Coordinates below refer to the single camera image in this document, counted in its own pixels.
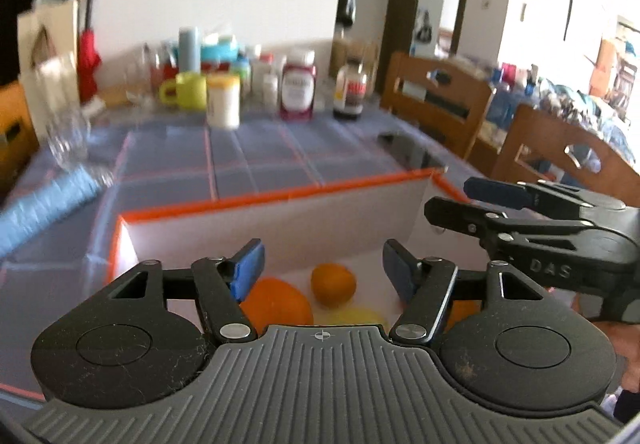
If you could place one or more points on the green mug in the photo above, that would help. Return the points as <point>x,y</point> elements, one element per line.
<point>190,91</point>

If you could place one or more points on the teal lidded container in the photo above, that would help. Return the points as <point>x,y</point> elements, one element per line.
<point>219,49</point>

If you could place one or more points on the wooden dining chair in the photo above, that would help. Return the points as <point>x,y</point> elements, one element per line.
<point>445,94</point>
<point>15,134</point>
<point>540,139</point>

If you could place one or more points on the dark hanging bag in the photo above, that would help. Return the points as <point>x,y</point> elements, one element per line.
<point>424,29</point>

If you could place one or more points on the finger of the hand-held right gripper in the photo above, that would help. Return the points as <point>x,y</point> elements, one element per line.
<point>455,214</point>
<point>495,191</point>

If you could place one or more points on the white printed paper bag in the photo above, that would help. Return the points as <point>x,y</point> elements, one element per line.
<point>50,29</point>

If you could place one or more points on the person's right hand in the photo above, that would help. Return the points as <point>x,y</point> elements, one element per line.
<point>625,344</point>

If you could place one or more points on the small mandarin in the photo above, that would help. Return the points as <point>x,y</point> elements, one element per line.
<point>332,284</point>

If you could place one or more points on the brown cardboard box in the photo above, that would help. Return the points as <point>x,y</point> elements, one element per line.
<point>352,59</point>

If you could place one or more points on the white canister yellow lid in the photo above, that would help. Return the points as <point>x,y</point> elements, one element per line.
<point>223,101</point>

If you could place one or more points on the dark bottle white cap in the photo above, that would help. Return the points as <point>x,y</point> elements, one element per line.
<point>350,94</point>

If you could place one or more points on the black phone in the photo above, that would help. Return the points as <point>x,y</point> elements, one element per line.
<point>410,151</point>

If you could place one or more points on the orange cardboard box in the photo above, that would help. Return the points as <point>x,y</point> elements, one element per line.
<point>300,224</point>

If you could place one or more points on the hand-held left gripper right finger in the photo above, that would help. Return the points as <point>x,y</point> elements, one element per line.
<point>399,271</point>

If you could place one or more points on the clear drinking glass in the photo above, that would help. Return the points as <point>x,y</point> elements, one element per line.
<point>67,139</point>

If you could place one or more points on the folded blue umbrella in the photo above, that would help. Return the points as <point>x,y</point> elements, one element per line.
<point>45,209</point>

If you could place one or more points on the red umbrella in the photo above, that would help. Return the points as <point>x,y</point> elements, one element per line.
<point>89,64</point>

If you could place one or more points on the red pill bottle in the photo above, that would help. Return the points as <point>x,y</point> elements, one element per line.
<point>297,89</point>

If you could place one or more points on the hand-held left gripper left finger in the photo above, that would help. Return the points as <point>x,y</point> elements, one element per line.
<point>247,271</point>

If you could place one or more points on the blue-grey tumbler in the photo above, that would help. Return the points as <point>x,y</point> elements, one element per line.
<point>189,49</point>

